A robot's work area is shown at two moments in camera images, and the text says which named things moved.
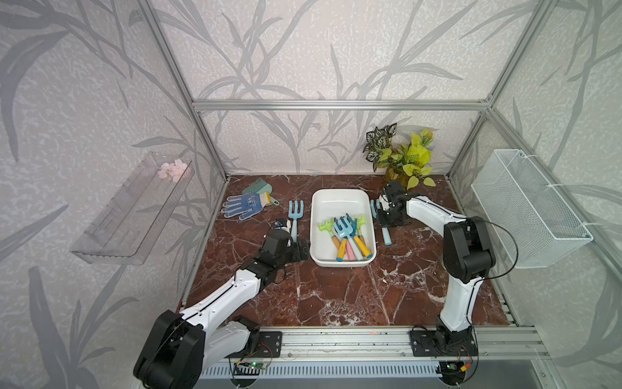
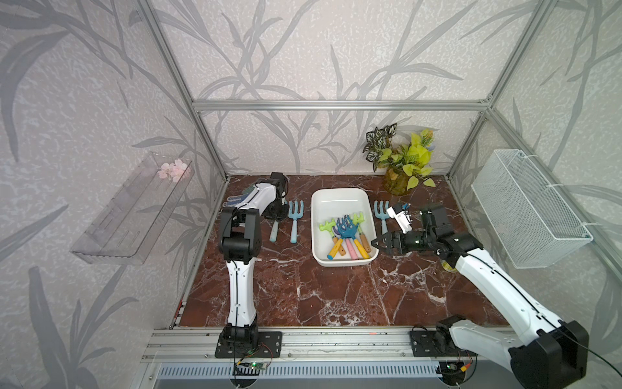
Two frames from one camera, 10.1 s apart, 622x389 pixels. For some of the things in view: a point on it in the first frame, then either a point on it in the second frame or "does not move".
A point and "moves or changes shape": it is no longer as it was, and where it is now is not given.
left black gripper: x=305 y=251 -> x=280 y=217
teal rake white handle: x=345 y=229 moves or changes shape
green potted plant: x=409 y=166 does not move
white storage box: x=328 y=203 does not move
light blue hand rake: x=295 y=215 does not move
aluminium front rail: x=476 y=345 does not move
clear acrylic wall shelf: x=128 y=226 does not move
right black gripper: x=382 y=223 -> x=389 y=238
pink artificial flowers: x=173 y=170 does not move
